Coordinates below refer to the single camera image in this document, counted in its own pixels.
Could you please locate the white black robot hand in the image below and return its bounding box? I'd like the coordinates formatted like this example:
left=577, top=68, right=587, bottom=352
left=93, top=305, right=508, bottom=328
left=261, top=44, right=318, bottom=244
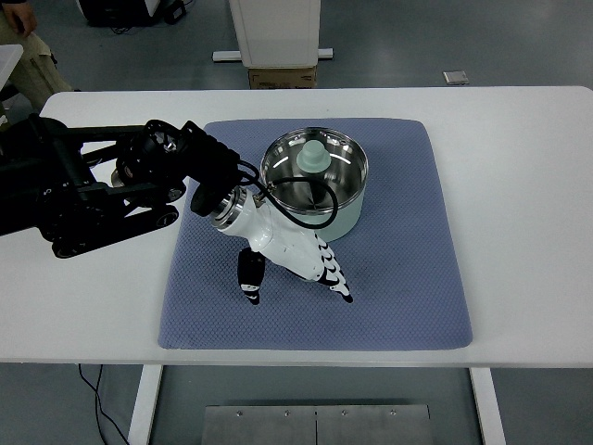
left=210, top=186, right=353, bottom=305

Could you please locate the green pot with handle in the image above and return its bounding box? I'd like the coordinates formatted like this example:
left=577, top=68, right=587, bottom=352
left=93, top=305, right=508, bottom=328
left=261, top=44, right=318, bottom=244
left=259, top=125, right=371, bottom=243

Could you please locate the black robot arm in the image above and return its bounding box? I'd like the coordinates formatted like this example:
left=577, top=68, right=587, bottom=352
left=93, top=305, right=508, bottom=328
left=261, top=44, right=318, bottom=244
left=1, top=114, right=259, bottom=259

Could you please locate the glass lid green knob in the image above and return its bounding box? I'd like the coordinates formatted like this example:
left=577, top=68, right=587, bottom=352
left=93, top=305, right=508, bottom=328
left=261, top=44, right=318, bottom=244
left=259, top=125, right=371, bottom=212

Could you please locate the blue quilted mat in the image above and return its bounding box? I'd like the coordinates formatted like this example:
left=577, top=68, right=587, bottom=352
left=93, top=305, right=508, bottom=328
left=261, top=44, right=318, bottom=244
left=158, top=118, right=473, bottom=350

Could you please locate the cardboard box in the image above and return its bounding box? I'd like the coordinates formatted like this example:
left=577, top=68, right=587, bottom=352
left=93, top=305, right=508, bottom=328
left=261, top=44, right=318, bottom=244
left=247, top=66, right=317, bottom=90

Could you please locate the left white table leg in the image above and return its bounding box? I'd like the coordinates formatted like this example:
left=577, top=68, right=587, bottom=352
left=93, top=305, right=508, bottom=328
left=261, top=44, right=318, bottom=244
left=127, top=364, right=164, bottom=445

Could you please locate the white table leg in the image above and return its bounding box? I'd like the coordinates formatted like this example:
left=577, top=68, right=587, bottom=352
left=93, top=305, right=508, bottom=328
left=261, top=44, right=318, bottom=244
left=469, top=367, right=507, bottom=445
left=127, top=364, right=164, bottom=445

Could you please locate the grey floor plate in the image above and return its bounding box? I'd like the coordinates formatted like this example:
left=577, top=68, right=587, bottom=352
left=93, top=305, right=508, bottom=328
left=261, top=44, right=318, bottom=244
left=442, top=70, right=470, bottom=85

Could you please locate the right white table leg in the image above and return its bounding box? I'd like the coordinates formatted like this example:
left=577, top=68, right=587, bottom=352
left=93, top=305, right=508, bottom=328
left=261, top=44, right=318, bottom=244
left=469, top=367, right=507, bottom=445

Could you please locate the black equipment on floor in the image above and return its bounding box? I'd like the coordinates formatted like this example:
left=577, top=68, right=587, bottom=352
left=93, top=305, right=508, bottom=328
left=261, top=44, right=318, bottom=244
left=77, top=0, right=191, bottom=28

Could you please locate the person in beige trousers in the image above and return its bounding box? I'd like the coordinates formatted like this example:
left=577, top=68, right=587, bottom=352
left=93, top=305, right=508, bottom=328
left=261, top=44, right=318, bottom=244
left=1, top=1, right=75, bottom=111

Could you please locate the white side table corner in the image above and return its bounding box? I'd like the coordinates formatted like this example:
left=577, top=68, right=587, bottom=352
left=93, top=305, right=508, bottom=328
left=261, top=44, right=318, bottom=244
left=0, top=44, right=23, bottom=88

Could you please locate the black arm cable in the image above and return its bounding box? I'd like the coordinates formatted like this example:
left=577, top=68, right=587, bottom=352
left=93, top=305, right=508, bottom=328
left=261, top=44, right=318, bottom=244
left=233, top=159, right=338, bottom=229

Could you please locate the white cabinet pedestal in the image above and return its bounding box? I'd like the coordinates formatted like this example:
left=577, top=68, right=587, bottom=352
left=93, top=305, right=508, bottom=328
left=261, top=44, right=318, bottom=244
left=212, top=0, right=334, bottom=69

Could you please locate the black floor cable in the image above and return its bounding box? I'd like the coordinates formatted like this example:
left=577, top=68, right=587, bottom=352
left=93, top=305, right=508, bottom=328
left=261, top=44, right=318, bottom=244
left=77, top=363, right=129, bottom=445

